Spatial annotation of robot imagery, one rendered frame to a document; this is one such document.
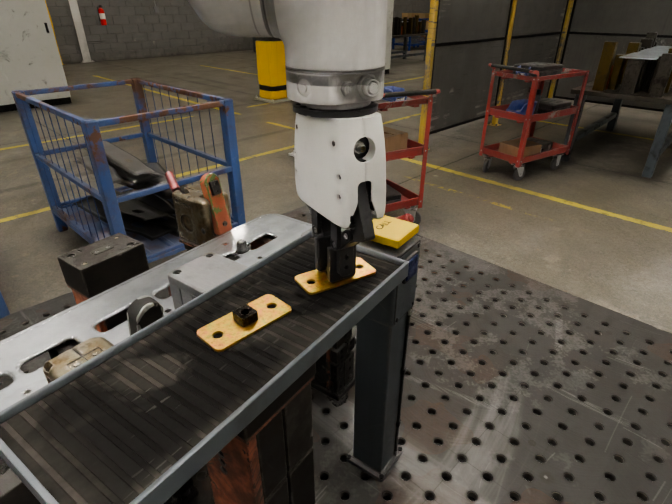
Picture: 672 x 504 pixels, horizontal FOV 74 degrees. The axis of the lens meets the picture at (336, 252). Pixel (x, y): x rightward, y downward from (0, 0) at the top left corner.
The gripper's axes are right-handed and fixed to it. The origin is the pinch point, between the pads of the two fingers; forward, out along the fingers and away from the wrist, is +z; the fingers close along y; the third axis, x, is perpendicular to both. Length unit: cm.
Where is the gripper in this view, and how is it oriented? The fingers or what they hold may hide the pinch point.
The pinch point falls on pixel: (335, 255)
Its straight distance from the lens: 47.0
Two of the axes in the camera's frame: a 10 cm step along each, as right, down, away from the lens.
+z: 0.0, 8.7, 4.8
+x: -8.6, 2.5, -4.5
